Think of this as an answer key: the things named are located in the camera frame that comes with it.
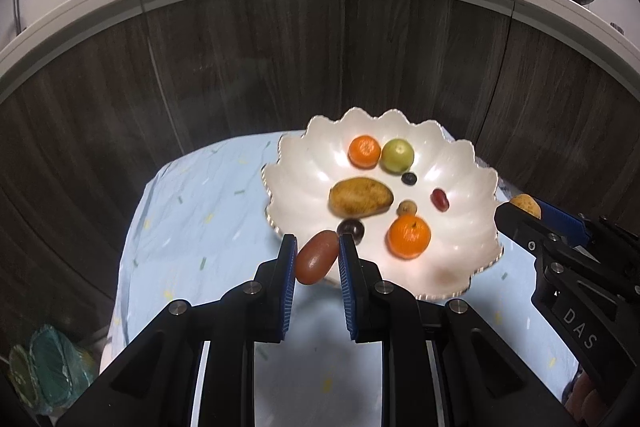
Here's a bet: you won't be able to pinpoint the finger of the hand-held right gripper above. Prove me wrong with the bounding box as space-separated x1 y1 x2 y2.
536 198 603 249
494 203 562 259

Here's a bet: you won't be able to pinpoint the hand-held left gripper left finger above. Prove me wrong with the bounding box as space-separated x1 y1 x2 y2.
57 234 299 427

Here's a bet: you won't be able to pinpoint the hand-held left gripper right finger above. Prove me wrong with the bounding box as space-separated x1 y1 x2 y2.
338 234 576 427

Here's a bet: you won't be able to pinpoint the large brown longan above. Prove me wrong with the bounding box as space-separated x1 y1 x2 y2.
509 194 542 219

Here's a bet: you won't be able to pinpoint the dark purple plum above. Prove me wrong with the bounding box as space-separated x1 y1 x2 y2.
336 218 366 242

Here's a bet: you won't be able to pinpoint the orange tangerine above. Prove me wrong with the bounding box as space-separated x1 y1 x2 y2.
348 135 382 169
386 214 432 260

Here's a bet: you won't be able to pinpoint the yellow mango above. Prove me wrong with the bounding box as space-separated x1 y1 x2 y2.
328 177 394 217

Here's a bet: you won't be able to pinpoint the white scalloped bowl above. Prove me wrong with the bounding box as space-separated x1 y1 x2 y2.
261 107 504 300

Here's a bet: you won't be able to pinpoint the green apple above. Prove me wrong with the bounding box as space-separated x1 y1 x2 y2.
381 138 415 173

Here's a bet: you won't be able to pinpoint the person's right hand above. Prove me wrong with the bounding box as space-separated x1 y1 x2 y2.
562 369 608 427

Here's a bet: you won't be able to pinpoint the light blue patterned tablecloth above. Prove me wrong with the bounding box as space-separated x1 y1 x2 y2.
100 129 586 408

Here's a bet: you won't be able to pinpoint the kitchen counter with wood cabinets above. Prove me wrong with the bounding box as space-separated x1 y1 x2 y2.
0 0 640 323

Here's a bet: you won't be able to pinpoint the green plastic bags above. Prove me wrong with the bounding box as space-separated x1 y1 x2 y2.
7 324 96 415

